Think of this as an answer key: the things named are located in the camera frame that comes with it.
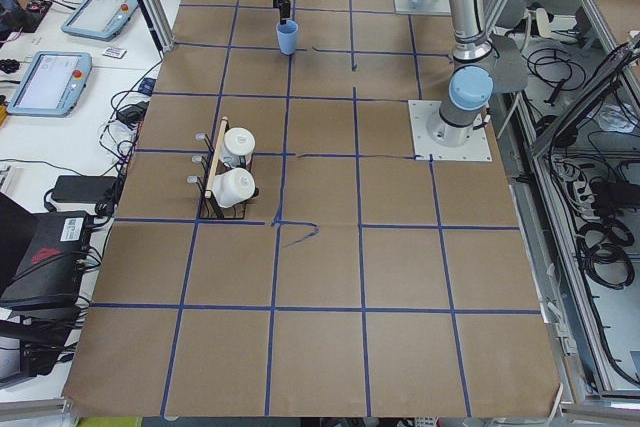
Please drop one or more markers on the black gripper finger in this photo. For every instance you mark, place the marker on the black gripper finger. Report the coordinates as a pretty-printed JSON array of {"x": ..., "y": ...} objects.
[{"x": 284, "y": 8}]

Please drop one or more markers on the far teach pendant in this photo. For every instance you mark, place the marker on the far teach pendant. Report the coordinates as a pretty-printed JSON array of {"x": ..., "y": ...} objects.
[{"x": 99, "y": 19}]

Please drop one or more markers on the black computer box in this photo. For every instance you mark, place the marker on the black computer box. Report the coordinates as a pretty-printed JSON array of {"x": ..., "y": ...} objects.
[{"x": 40, "y": 255}]

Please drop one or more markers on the black wire mug rack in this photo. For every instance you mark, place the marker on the black wire mug rack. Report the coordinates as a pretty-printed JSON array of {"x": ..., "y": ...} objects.
[{"x": 211, "y": 166}]

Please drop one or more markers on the near teach pendant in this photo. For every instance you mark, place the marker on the near teach pendant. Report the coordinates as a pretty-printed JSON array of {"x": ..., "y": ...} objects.
[{"x": 52, "y": 84}]

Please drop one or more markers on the white ceramic mug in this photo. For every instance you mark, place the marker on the white ceramic mug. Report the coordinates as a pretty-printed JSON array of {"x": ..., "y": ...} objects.
[
  {"x": 237, "y": 147},
  {"x": 233, "y": 187}
]

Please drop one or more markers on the teach pendant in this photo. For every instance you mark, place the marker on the teach pendant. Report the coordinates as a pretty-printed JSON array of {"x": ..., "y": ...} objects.
[
  {"x": 52, "y": 84},
  {"x": 99, "y": 19}
]

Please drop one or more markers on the black power adapter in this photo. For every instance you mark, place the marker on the black power adapter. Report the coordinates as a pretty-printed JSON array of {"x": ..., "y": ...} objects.
[{"x": 83, "y": 189}]

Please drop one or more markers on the light blue plastic cup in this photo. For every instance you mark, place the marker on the light blue plastic cup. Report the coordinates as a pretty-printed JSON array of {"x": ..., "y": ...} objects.
[{"x": 287, "y": 36}]

